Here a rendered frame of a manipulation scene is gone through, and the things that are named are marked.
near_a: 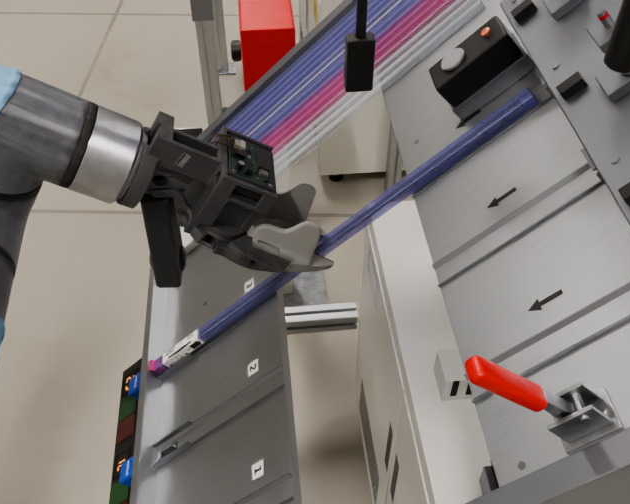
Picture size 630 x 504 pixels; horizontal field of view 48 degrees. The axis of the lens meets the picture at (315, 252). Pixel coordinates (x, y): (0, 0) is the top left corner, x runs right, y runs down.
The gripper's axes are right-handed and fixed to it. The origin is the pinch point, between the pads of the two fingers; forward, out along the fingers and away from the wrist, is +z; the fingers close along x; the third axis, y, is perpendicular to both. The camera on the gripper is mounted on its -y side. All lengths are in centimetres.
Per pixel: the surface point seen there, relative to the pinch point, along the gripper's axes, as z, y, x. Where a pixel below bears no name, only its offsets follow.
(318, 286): 54, -71, 74
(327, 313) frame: 36, -46, 39
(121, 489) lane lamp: -6.6, -32.2, -11.3
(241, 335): -2.2, -11.7, -2.9
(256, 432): -1.8, -10.2, -15.2
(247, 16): 2, -13, 73
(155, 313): -7.1, -24.3, 7.8
